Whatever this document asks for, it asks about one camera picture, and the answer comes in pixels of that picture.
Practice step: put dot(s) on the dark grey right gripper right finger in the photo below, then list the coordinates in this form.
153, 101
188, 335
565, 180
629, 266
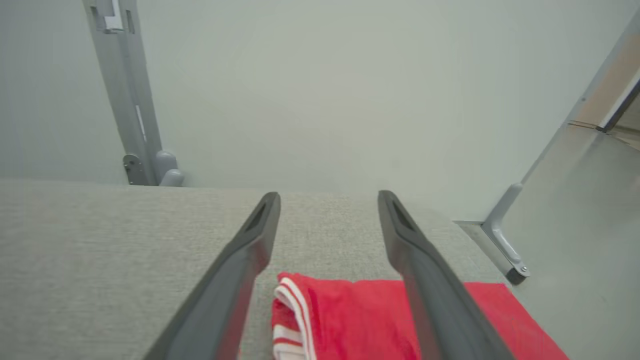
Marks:
445, 315

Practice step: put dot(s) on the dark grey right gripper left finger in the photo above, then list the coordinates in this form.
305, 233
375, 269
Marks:
220, 305

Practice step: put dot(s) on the red basketball jersey shirt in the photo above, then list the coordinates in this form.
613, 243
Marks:
360, 320

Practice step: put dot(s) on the slanted grey metal frame strut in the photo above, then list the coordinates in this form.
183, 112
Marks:
505, 245

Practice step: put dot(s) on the grey metal post with bracket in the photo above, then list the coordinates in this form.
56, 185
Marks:
125, 85

